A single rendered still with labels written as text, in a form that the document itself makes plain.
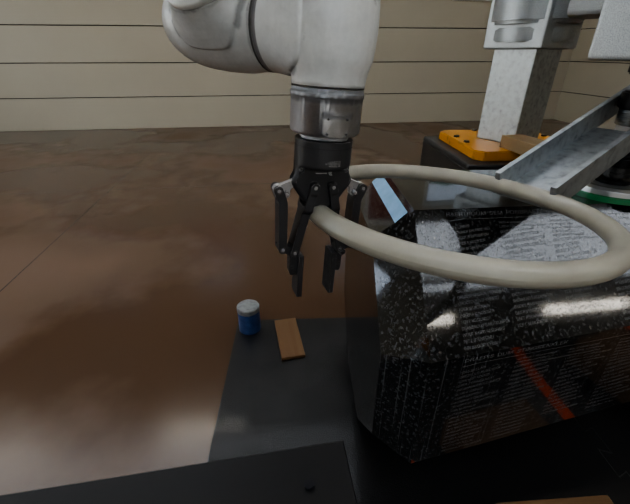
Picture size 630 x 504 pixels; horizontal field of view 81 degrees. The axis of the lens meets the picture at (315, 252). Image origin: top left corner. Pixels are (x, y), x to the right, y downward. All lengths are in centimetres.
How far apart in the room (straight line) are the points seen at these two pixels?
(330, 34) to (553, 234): 73
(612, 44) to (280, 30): 82
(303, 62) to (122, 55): 676
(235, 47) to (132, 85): 668
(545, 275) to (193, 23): 48
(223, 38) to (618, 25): 86
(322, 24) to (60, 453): 146
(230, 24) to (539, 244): 78
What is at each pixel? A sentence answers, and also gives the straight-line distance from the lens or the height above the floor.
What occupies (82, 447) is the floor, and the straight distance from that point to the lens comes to 157.
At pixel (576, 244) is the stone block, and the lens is 104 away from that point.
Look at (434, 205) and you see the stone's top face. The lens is 92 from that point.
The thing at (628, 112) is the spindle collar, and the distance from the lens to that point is 117.
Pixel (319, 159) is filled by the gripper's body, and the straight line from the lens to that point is 47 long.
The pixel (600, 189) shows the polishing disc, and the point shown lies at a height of 85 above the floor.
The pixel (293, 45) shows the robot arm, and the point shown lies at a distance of 46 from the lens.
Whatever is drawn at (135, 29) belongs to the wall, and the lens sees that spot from 711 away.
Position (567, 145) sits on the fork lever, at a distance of 105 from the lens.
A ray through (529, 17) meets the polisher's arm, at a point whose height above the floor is 125.
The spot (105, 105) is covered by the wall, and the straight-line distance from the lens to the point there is 736.
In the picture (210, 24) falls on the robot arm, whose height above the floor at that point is 117.
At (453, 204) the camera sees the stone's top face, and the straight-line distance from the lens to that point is 94.
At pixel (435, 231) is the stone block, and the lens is 88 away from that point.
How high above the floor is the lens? 114
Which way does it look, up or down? 28 degrees down
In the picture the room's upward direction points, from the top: straight up
